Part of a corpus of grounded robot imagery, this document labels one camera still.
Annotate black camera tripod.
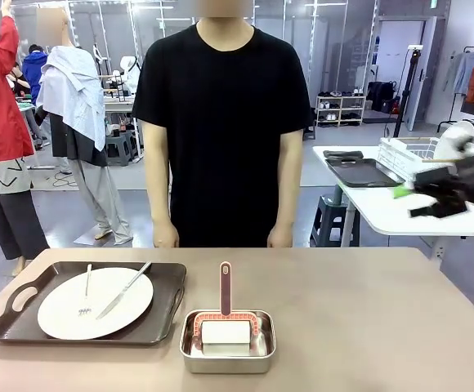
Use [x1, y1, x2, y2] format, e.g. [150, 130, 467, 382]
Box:
[394, 44, 424, 138]

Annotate white wire dish rack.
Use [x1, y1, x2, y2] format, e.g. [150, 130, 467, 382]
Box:
[378, 136, 445, 187]

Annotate silver fork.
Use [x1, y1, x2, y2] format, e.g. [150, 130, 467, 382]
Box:
[77, 264, 94, 319]

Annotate person's left forearm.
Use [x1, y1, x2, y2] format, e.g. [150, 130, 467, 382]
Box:
[275, 158, 303, 232]

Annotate white side table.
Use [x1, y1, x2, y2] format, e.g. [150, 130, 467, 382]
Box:
[312, 145, 474, 270]

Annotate grey hanging shirt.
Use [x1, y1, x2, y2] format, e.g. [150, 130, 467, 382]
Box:
[445, 51, 474, 97]

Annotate person's right hand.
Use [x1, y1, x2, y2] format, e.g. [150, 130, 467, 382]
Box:
[153, 222, 180, 249]

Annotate black floor cable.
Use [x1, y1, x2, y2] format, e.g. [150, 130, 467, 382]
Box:
[51, 170, 79, 189]

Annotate white shoe rack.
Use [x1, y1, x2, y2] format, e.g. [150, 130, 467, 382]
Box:
[315, 91, 367, 128]

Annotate silver table knife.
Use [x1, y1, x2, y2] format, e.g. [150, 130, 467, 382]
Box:
[96, 261, 153, 320]

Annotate white round dinner plate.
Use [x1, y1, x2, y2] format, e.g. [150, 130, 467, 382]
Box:
[37, 267, 154, 340]

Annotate black tray with handles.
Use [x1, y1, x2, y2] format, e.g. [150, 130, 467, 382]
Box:
[325, 157, 406, 189]

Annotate black folded cloth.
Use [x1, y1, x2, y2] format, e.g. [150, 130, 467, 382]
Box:
[323, 149, 364, 161]

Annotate background person blue hoodie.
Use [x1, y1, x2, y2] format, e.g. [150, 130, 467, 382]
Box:
[21, 43, 49, 105]

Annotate dark brown serving tray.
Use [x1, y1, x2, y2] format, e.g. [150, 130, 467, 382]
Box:
[0, 261, 188, 348]

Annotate person's left hand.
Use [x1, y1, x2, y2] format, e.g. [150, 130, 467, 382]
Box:
[266, 222, 294, 249]

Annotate grey plastic step stool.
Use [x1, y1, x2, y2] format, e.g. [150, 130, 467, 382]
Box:
[310, 194, 360, 248]

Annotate person's right forearm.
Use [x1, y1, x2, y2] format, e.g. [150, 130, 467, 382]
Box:
[145, 158, 173, 232]

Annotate mannequin in white shirt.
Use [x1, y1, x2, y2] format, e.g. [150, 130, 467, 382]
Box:
[34, 7, 134, 247]

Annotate rectangular stainless steel tray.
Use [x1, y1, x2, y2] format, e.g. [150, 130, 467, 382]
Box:
[178, 309, 278, 375]

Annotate seated background person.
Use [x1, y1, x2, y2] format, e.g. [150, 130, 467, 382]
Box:
[9, 63, 31, 96]

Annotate stacked grey stools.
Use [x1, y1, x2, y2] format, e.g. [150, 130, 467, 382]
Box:
[105, 130, 138, 167]

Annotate dark bags pile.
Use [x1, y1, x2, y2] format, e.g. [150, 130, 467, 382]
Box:
[367, 81, 401, 114]

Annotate pink handled lint roller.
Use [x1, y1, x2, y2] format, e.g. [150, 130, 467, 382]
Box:
[191, 261, 261, 355]

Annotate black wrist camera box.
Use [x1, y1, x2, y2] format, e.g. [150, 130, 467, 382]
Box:
[414, 166, 454, 194]

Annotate person in black t-shirt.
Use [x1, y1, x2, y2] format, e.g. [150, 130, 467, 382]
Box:
[132, 14, 314, 249]

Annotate white frame workbench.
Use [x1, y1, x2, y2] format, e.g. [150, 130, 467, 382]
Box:
[103, 91, 144, 161]

